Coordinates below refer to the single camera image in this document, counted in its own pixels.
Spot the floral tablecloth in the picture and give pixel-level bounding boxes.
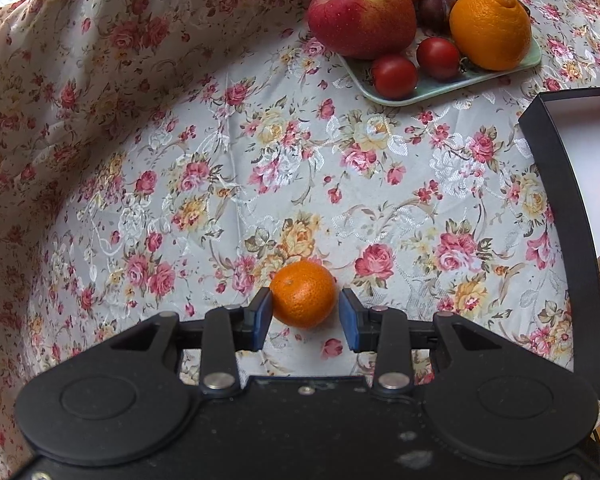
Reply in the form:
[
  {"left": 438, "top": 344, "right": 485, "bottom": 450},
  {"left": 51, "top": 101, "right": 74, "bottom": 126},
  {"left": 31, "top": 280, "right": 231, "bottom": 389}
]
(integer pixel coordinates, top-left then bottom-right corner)
[{"left": 0, "top": 0, "right": 600, "bottom": 479}]

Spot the dark purple plum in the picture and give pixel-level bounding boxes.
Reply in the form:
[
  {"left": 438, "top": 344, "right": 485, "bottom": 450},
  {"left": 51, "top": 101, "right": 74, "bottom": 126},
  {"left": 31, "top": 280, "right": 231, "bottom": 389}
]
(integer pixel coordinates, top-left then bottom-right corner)
[{"left": 418, "top": 0, "right": 456, "bottom": 32}]

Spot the light green fruit tray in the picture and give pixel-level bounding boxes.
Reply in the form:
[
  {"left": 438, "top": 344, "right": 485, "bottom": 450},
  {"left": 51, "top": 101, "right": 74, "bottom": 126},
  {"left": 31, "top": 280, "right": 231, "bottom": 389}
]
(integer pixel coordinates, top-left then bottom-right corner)
[{"left": 337, "top": 39, "right": 542, "bottom": 107}]

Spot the red tomato beside orange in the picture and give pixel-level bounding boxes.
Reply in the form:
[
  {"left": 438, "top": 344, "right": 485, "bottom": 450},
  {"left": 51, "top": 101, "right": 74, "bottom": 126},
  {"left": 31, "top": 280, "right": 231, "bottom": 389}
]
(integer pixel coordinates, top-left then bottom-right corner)
[{"left": 416, "top": 37, "right": 460, "bottom": 81}]

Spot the black box white interior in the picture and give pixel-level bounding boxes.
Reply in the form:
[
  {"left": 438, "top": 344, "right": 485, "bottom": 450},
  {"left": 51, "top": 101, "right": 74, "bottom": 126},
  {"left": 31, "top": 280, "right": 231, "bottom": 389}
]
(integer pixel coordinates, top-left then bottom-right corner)
[{"left": 519, "top": 88, "right": 600, "bottom": 398}]

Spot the red apple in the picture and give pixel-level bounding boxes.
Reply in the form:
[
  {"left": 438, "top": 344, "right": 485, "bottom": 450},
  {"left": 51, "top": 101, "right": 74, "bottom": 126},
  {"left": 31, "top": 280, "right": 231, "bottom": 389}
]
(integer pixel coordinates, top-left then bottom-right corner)
[{"left": 306, "top": 0, "right": 417, "bottom": 60}]

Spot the red tomato front of tray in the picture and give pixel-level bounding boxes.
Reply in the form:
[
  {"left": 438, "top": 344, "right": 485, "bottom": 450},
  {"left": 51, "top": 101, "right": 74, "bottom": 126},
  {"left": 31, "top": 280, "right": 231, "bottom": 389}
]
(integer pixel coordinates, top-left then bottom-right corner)
[{"left": 370, "top": 54, "right": 418, "bottom": 100}]

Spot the small mandarin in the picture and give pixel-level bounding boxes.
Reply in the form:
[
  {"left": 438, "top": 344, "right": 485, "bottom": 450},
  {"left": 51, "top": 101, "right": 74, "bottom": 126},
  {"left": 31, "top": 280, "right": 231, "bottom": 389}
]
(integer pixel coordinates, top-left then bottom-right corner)
[{"left": 270, "top": 260, "right": 338, "bottom": 330}]

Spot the large bumpy orange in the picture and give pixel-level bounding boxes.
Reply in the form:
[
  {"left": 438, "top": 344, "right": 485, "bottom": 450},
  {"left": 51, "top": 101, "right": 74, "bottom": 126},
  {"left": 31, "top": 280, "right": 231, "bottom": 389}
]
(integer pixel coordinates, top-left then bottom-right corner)
[{"left": 449, "top": 0, "right": 532, "bottom": 72}]

